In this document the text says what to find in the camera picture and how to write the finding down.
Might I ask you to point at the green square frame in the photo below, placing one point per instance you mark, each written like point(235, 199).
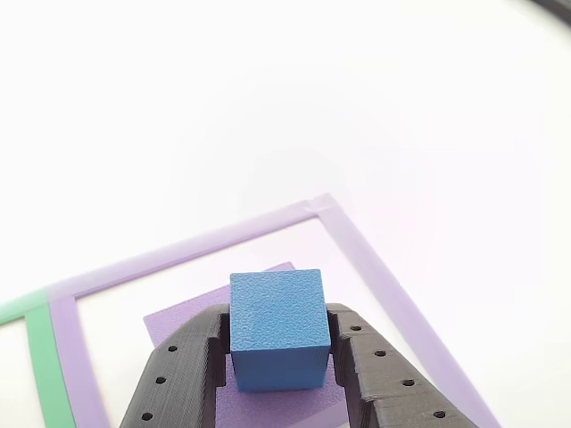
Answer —
point(44, 356)

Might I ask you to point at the purple square frame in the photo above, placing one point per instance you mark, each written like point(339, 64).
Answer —
point(357, 249)

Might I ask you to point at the purple cube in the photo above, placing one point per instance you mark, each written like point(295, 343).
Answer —
point(201, 303)

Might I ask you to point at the small blue cube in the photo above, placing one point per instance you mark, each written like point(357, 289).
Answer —
point(278, 321)

